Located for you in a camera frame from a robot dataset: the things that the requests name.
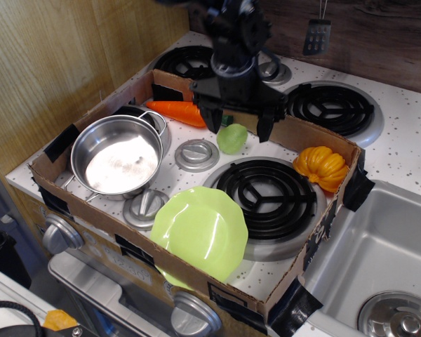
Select light green plastic plate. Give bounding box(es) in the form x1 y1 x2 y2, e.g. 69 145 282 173
150 186 248 282

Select back left black burner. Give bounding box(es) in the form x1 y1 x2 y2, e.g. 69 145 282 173
149 46 214 80

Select hanging grey slotted spatula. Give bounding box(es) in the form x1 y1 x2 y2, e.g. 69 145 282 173
302 0 332 56

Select yellow cloth piece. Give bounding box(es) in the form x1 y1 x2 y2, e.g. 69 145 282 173
42 309 78 331

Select cardboard fence box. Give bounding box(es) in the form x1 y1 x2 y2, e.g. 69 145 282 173
30 70 373 332

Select stainless steel pan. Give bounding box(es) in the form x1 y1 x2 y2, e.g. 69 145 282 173
62 111 169 201

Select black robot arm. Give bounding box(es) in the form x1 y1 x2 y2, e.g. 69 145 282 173
162 1 287 142

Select silver stove knob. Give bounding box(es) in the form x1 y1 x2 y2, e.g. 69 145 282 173
259 61 292 86
175 139 220 173
122 189 169 231

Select black cable bottom left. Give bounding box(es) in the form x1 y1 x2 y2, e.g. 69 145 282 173
0 300 43 337

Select orange toy carrot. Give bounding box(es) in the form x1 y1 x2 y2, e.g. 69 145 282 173
146 101 206 128

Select back silver stove knob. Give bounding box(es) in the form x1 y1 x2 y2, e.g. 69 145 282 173
259 61 292 86

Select sink drain strainer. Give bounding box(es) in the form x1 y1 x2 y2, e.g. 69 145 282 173
356 291 421 336

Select stainless steel sink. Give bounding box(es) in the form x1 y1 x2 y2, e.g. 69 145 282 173
298 181 421 336

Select centre silver stove knob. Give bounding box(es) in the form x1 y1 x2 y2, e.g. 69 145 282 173
175 139 220 173

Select silver oven door handle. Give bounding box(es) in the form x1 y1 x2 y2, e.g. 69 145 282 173
48 253 172 336

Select oven knob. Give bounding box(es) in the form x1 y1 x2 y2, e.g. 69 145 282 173
171 291 222 337
42 213 84 255

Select orange toy pumpkin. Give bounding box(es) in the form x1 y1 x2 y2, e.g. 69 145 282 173
293 146 349 193

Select right oven front knob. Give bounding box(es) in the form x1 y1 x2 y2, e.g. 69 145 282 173
171 291 222 337

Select green toy broccoli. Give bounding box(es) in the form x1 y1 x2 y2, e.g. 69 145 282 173
217 124 248 154

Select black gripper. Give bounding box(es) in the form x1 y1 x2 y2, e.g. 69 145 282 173
190 62 287 143

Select left oven front knob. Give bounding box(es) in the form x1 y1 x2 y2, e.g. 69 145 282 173
42 213 84 255

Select front right black burner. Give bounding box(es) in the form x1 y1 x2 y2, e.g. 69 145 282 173
203 157 328 263

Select front silver stove knob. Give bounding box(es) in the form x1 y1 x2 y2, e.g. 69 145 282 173
122 189 169 231

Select black burner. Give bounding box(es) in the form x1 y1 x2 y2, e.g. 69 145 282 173
285 81 385 148
149 46 214 80
203 157 328 263

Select back right black burner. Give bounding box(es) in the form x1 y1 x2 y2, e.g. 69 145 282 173
285 81 385 148

